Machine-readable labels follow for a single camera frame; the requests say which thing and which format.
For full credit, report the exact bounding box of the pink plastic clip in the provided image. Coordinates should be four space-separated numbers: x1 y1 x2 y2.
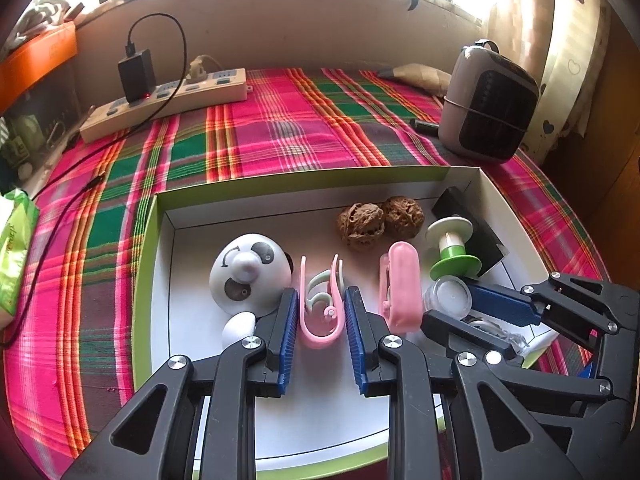
298 254 347 351

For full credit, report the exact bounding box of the green tissue pack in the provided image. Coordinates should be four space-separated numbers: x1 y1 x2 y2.
0 187 40 328

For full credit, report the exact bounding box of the green white cardboard box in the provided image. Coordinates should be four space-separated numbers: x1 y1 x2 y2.
132 164 561 476

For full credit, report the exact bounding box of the brown walnut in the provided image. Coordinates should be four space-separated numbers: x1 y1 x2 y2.
381 196 426 233
336 202 386 248

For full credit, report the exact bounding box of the black charging cable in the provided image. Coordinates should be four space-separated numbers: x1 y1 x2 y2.
0 12 188 348

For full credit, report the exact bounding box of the beige power strip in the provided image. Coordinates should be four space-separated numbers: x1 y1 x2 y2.
80 67 249 143

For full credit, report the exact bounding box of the black device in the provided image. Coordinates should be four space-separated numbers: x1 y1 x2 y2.
431 187 506 276

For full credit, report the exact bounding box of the pink oblong case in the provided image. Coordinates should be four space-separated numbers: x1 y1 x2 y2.
379 241 421 333

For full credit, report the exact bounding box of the white panda-shaped gadget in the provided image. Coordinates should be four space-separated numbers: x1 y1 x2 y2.
209 233 295 318

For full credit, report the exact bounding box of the white cable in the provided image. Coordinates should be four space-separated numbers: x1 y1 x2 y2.
465 310 533 356

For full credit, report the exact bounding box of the orange tray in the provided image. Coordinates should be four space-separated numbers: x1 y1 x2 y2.
0 22 78 111

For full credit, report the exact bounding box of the white plastic bag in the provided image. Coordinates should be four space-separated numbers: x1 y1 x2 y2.
10 0 76 46

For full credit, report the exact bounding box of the green white spool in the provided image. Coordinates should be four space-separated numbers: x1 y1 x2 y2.
425 216 482 281

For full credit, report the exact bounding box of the black charger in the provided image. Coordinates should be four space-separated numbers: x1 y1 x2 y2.
118 50 158 103

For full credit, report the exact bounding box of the brown paper bag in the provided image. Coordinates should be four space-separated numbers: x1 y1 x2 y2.
377 63 453 96

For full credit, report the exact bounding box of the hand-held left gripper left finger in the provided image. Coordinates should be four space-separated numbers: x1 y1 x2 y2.
60 287 300 480

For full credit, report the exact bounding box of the white plug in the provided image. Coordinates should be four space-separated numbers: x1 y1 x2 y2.
187 55 221 83

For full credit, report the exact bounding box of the clear round case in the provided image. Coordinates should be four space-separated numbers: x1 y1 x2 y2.
424 276 473 317

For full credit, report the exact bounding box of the heart-patterned curtain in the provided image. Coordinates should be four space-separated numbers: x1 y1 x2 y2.
490 0 613 161

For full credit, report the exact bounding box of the pale green jar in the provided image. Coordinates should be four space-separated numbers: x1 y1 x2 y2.
0 115 41 171

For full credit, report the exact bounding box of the white mushroom-shaped knob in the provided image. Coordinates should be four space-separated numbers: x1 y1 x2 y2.
221 311 258 348

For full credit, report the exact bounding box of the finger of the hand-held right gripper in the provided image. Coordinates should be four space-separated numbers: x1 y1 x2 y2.
467 272 640 348
421 310 612 398

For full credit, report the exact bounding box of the grey small heater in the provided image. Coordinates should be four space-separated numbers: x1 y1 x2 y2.
438 40 540 163

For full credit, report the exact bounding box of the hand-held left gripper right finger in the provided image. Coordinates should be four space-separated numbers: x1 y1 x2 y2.
344 286 583 480

